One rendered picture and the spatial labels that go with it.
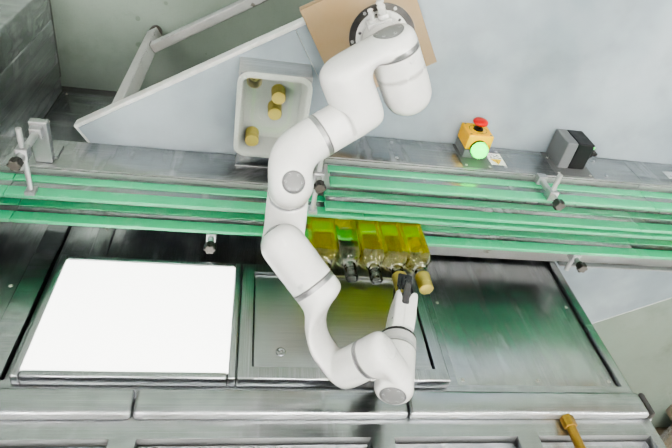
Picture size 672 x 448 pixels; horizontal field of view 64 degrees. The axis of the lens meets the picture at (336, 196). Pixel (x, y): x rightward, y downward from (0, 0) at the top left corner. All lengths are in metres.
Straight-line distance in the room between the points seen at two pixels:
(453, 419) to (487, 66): 0.84
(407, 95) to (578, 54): 0.62
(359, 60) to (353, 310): 0.64
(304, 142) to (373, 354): 0.40
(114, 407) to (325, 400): 0.41
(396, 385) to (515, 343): 0.51
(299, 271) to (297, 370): 0.31
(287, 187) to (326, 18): 0.49
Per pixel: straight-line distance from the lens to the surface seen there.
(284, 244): 0.96
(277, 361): 1.23
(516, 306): 1.58
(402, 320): 1.13
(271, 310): 1.31
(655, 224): 1.75
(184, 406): 1.17
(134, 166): 1.42
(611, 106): 1.68
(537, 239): 1.63
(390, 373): 1.02
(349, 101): 0.98
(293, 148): 0.96
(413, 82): 1.03
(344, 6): 1.29
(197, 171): 1.40
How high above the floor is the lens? 1.99
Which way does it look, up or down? 52 degrees down
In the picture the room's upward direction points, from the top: 171 degrees clockwise
